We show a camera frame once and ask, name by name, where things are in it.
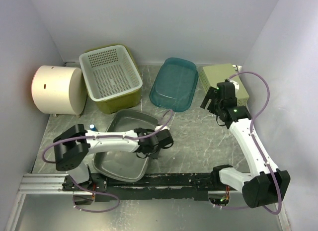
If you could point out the olive green tub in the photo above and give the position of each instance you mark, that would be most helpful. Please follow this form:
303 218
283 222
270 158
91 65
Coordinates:
125 101

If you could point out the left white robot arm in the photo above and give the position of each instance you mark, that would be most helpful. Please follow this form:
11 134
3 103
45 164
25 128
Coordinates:
73 145

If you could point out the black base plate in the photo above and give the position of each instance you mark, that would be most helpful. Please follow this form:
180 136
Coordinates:
196 186

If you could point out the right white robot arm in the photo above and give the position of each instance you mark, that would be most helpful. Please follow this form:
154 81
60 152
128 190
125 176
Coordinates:
265 184

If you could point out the pale green perforated box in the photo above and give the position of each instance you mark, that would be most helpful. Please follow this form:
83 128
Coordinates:
211 75

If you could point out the cream cylindrical container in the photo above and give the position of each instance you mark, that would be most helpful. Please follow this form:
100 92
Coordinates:
59 90

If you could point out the small blue capped bottle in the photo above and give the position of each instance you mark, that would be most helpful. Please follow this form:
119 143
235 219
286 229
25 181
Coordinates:
93 127

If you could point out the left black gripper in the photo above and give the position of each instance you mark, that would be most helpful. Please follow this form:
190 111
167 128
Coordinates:
154 155

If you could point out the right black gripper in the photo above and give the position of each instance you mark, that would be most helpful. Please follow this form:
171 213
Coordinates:
212 92

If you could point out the large metal tray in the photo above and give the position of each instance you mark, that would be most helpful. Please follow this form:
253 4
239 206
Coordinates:
125 166

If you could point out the blue translucent plastic container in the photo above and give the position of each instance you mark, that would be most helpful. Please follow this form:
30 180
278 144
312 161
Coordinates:
175 85

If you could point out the white perforated basket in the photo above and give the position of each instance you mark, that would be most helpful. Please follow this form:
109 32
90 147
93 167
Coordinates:
109 72

